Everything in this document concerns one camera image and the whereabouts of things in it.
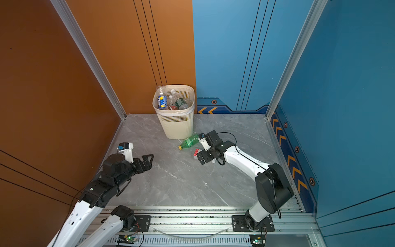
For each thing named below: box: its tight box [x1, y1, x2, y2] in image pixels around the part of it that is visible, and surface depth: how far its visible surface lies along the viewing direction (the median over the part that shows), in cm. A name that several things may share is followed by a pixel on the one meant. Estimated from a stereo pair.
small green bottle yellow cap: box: [177, 134, 200, 151], surface depth 101 cm
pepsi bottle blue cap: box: [156, 85, 169, 111], surface depth 93 cm
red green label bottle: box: [167, 95, 178, 111], surface depth 101 cm
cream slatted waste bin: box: [152, 84, 195, 140], surface depth 96 cm
